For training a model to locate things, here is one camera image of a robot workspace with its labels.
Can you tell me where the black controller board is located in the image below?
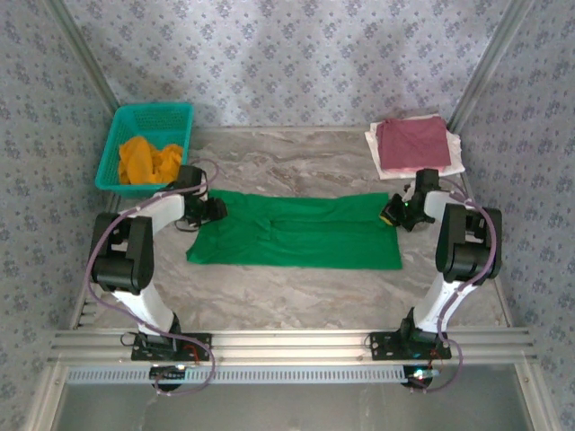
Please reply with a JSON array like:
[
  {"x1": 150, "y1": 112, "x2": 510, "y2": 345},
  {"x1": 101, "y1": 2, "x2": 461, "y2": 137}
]
[
  {"x1": 402, "y1": 365, "x2": 440, "y2": 388},
  {"x1": 149, "y1": 365, "x2": 190, "y2": 383}
]

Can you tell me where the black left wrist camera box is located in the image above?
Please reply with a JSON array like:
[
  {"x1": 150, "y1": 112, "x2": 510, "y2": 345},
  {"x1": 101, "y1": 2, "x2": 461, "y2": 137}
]
[{"x1": 205, "y1": 198, "x2": 228, "y2": 222}]

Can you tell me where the aluminium front rail beam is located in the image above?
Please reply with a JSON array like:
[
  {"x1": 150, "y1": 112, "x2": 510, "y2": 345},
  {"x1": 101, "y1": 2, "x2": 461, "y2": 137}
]
[{"x1": 47, "y1": 328, "x2": 538, "y2": 365}]

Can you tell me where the aluminium frame post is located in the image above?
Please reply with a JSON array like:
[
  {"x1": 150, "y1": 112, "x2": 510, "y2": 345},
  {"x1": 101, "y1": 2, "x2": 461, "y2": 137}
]
[
  {"x1": 44, "y1": 0, "x2": 120, "y2": 109},
  {"x1": 448, "y1": 0, "x2": 535, "y2": 131}
]

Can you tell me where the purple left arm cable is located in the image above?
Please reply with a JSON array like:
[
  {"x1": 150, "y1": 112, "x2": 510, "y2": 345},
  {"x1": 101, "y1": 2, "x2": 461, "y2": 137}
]
[{"x1": 86, "y1": 157, "x2": 221, "y2": 399}]

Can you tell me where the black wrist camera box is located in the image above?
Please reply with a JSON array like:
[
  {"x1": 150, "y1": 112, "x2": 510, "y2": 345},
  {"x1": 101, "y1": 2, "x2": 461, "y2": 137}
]
[
  {"x1": 388, "y1": 193, "x2": 411, "y2": 225},
  {"x1": 205, "y1": 198, "x2": 228, "y2": 222}
]

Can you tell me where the aluminium side rail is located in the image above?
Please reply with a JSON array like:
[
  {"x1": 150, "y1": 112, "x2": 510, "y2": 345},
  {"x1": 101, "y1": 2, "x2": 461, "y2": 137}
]
[
  {"x1": 462, "y1": 174, "x2": 513, "y2": 327},
  {"x1": 69, "y1": 197, "x2": 125, "y2": 329}
]

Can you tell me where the orange crumpled t-shirt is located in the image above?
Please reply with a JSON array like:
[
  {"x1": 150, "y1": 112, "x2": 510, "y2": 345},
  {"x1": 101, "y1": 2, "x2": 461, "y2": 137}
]
[{"x1": 118, "y1": 136, "x2": 185, "y2": 185}]

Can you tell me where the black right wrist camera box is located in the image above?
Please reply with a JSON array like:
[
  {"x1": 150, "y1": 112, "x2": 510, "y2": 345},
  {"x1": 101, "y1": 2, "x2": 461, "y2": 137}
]
[{"x1": 388, "y1": 193, "x2": 411, "y2": 225}]

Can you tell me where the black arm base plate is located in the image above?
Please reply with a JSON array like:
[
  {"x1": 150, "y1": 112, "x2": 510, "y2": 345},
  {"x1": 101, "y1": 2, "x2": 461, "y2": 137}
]
[
  {"x1": 368, "y1": 330, "x2": 453, "y2": 362},
  {"x1": 130, "y1": 332, "x2": 213, "y2": 363}
]

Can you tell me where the maroon folded t-shirt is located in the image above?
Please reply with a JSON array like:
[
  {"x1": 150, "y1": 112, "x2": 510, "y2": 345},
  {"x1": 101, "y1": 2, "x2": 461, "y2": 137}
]
[{"x1": 375, "y1": 117, "x2": 452, "y2": 172}]

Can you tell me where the green t-shirt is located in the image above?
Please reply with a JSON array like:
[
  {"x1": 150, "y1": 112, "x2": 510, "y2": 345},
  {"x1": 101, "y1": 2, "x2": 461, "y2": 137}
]
[{"x1": 186, "y1": 188, "x2": 403, "y2": 270}]

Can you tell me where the teal plastic basket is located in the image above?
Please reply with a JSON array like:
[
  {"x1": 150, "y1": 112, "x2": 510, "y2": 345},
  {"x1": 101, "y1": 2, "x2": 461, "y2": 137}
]
[{"x1": 94, "y1": 101, "x2": 195, "y2": 201}]

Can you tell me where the pink folded t-shirt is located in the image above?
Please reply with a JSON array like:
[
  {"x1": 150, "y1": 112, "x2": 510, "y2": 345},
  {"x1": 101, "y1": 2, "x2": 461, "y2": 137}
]
[{"x1": 380, "y1": 164, "x2": 449, "y2": 175}]

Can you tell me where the stack of folded cloths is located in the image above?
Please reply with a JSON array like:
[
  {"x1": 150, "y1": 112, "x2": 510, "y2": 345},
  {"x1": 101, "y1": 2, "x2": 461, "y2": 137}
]
[{"x1": 363, "y1": 114, "x2": 466, "y2": 180}]

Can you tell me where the grey slotted cable duct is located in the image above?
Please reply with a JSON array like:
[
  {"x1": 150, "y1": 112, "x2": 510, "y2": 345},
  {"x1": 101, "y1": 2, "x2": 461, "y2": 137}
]
[{"x1": 66, "y1": 364, "x2": 405, "y2": 386}]

